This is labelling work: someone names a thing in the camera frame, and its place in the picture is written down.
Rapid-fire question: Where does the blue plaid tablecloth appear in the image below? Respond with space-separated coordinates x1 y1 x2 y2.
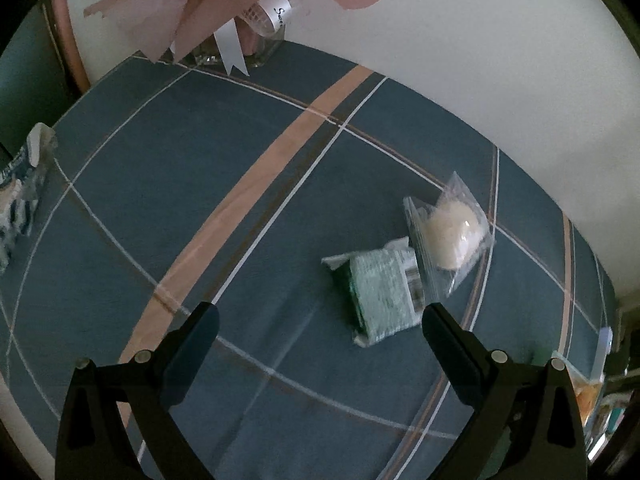
1 44 616 479

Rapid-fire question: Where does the glass vase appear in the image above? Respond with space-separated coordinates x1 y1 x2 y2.
192 0 302 76

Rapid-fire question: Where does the wrapped yellow croissant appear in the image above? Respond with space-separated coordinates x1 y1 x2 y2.
574 382 601 418

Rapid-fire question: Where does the mint green snack packet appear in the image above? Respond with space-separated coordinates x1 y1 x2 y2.
321 236 426 348

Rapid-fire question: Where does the white power strip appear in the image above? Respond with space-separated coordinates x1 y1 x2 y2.
589 326 613 382

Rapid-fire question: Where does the pale green white tray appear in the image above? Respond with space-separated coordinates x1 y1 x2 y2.
551 350 605 453

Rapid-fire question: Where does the blue white crumpled wrapper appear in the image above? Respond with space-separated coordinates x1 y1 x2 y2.
0 122 58 273

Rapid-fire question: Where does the clear bag white bun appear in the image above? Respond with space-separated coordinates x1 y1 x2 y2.
402 174 494 304

